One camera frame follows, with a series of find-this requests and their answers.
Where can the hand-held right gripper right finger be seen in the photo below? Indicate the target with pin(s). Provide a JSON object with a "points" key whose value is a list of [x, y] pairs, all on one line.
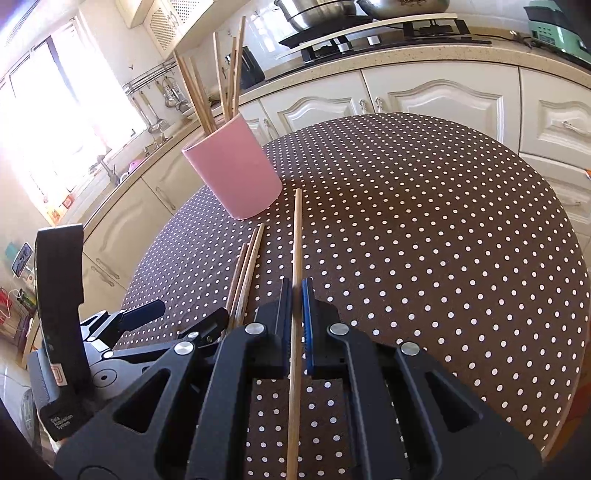
{"points": [[308, 323]]}

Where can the pink plastic item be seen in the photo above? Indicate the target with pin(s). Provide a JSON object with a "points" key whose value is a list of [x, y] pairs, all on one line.
{"points": [[136, 165]]}

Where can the wooden side shelf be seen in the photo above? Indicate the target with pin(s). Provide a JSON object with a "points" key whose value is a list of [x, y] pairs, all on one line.
{"points": [[30, 337]]}

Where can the green electric cooker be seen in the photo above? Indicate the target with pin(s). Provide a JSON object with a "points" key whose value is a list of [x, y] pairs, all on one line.
{"points": [[554, 27]]}

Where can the metal sink faucet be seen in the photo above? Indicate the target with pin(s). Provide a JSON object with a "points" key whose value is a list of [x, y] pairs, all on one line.
{"points": [[108, 170]]}

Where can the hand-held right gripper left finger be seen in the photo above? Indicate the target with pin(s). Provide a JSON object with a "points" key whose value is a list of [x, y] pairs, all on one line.
{"points": [[287, 300]]}

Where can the pink cup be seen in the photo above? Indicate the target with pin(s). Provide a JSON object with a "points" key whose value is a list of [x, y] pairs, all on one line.
{"points": [[235, 170]]}

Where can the kitchen window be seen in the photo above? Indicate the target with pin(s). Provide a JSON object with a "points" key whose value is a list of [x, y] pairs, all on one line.
{"points": [[69, 115]]}

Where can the white stove board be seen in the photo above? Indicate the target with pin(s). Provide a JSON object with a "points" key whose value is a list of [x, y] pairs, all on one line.
{"points": [[415, 21]]}

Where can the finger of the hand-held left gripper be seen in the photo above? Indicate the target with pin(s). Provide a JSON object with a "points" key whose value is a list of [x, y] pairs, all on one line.
{"points": [[143, 311], [210, 325]]}

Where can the hanging metal skimmer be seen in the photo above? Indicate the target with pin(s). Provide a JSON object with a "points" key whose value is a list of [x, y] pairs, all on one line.
{"points": [[182, 105]]}

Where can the metal wall utensil rail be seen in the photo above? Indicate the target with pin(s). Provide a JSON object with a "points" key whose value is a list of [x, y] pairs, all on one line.
{"points": [[147, 76]]}

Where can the black electric kettle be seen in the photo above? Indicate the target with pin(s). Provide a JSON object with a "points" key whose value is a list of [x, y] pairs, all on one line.
{"points": [[251, 69]]}

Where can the steel kitchen sink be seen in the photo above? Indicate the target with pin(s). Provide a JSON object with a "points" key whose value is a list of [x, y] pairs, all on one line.
{"points": [[127, 179]]}

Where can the brown polka dot tablecloth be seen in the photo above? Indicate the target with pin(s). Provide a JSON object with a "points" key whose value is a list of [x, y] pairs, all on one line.
{"points": [[415, 230]]}

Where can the cream kitchen base cabinets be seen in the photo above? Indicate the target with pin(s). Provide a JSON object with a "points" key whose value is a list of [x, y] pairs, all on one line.
{"points": [[429, 97]]}

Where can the hanging metal ladle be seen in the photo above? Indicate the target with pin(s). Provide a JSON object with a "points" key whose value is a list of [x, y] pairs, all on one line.
{"points": [[159, 124]]}

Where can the cream lattice wall cabinets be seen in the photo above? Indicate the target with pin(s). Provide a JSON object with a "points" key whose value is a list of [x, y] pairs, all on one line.
{"points": [[161, 18]]}

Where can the beige stone kitchen countertop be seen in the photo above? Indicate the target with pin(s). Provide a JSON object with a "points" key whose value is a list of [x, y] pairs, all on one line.
{"points": [[415, 57]]}

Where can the black gas stove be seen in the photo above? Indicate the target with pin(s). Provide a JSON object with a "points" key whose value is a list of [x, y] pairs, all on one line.
{"points": [[415, 31]]}

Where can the stainless steel steamer pot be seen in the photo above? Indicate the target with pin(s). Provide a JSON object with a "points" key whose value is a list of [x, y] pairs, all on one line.
{"points": [[318, 16]]}

